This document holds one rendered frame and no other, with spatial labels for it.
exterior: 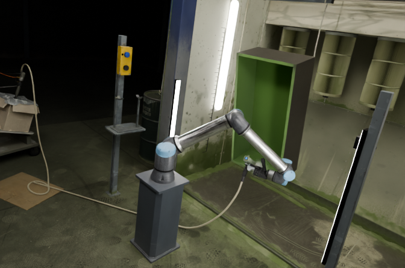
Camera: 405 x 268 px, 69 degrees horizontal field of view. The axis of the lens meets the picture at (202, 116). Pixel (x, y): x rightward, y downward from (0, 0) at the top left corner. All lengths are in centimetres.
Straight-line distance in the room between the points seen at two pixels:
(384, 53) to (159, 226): 270
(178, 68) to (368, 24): 198
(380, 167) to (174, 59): 249
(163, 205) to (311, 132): 233
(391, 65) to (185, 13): 210
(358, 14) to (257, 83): 124
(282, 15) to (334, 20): 65
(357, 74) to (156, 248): 293
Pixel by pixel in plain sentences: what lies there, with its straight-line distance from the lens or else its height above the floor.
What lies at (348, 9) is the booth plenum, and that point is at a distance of 364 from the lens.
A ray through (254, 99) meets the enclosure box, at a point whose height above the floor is 115.
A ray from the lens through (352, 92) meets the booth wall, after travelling 402.
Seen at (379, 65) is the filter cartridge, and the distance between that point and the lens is 354.
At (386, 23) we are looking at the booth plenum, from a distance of 351.
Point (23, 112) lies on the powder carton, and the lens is 400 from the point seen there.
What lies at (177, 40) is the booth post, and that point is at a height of 166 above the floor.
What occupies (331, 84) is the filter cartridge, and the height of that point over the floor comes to 140.
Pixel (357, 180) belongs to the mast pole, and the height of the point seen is 116.
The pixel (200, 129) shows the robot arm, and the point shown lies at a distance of 234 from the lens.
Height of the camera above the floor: 180
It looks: 16 degrees down
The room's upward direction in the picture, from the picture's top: 8 degrees clockwise
